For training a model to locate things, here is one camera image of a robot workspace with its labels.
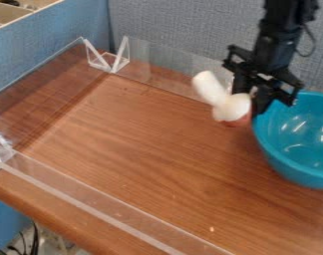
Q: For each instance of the blue plastic bowl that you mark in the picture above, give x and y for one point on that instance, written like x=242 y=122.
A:
x=289 y=136

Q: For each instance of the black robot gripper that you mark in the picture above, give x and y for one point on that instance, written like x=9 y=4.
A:
x=262 y=68

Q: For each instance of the wooden shelf box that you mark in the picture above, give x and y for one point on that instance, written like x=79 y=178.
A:
x=15 y=10

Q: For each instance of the clear acrylic barrier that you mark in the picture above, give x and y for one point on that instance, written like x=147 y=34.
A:
x=123 y=167

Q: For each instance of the white brown toy mushroom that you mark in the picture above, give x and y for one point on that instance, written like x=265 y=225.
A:
x=230 y=108

